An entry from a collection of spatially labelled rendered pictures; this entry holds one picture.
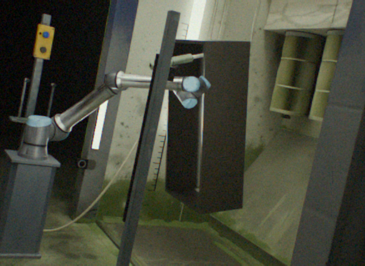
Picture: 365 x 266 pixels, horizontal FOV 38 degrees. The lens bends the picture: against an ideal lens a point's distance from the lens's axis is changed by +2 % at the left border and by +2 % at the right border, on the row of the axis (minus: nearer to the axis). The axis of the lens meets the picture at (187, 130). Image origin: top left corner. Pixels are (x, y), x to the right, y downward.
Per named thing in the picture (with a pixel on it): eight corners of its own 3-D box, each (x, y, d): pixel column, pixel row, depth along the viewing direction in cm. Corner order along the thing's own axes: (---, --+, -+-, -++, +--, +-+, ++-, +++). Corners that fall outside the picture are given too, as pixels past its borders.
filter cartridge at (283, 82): (310, 129, 487) (332, 39, 479) (295, 128, 457) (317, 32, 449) (275, 121, 507) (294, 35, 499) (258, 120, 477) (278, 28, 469)
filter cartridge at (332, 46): (306, 132, 414) (330, 26, 408) (301, 130, 450) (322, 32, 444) (354, 142, 411) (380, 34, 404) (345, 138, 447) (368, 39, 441)
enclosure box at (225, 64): (203, 186, 435) (208, 39, 413) (242, 208, 382) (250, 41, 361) (164, 190, 419) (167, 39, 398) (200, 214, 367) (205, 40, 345)
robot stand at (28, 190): (-10, 258, 339) (11, 158, 334) (-15, 241, 366) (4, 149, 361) (41, 258, 353) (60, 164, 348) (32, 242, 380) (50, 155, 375)
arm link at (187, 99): (200, 101, 334) (190, 112, 337) (192, 88, 341) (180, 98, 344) (193, 97, 327) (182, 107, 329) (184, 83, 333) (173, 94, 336)
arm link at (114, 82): (98, 68, 335) (198, 74, 312) (107, 70, 347) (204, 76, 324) (97, 87, 335) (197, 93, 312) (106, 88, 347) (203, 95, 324)
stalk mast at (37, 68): (13, 210, 446) (49, 15, 433) (14, 212, 441) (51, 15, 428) (5, 210, 443) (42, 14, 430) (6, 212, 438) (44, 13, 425)
